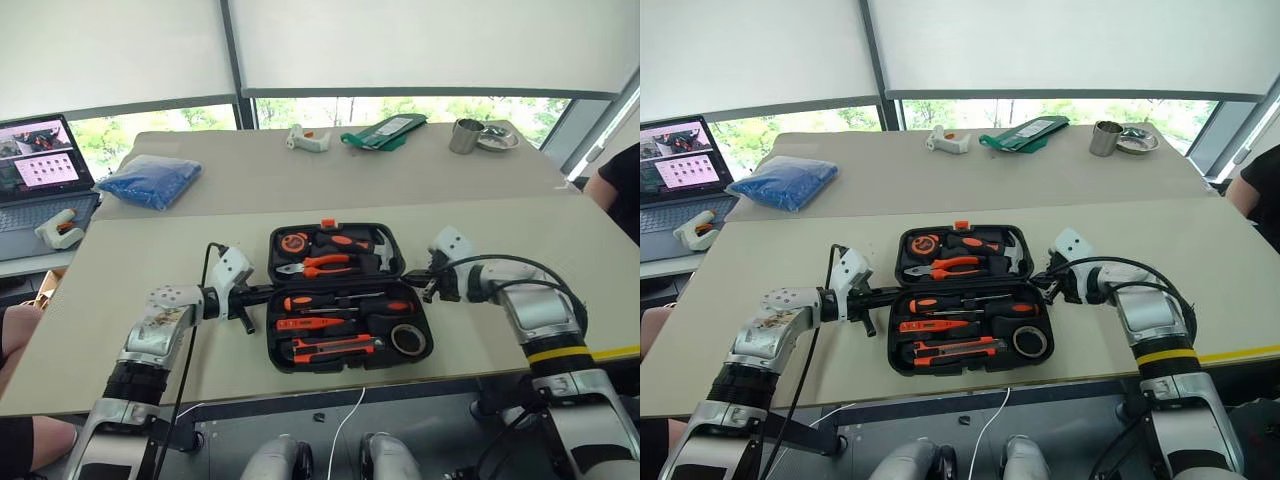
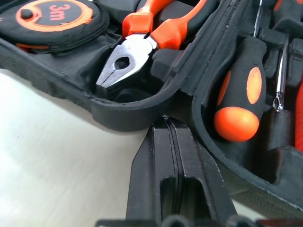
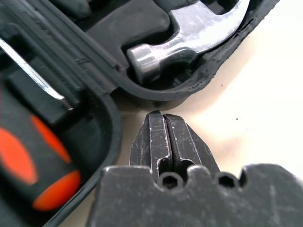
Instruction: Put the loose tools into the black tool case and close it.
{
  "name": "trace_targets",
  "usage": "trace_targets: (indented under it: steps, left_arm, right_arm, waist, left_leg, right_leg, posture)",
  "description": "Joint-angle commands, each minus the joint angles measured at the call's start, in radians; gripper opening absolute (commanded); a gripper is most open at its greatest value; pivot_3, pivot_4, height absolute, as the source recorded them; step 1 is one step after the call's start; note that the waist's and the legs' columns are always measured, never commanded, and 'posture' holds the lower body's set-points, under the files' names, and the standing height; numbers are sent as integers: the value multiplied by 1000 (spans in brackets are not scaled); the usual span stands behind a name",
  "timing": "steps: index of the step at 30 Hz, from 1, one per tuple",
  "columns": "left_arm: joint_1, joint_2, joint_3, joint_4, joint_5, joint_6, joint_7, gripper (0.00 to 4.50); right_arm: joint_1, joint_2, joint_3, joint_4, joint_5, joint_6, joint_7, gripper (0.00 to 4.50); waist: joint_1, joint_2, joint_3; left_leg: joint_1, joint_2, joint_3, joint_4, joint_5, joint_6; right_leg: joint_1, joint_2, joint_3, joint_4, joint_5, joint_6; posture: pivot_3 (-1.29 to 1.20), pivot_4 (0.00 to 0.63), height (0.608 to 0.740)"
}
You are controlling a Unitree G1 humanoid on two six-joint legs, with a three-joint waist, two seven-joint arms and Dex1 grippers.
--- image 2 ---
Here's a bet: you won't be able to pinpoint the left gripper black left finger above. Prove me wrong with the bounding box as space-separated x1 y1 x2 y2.
125 117 179 220

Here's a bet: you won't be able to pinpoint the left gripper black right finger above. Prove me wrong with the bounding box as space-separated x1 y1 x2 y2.
168 119 235 218

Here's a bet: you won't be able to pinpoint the black plastic tool case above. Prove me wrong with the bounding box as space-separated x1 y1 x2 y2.
0 0 303 221

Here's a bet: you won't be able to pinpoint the orange tester pen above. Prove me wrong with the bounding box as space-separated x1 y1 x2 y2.
294 81 303 148

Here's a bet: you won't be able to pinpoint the black orange phillips screwdriver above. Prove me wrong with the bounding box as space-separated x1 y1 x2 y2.
272 0 299 113

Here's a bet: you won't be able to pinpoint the black orange tape measure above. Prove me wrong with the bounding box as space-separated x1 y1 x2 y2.
0 0 111 52

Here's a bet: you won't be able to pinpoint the orange handled steel pliers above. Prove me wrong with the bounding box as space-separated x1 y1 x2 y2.
95 0 220 93

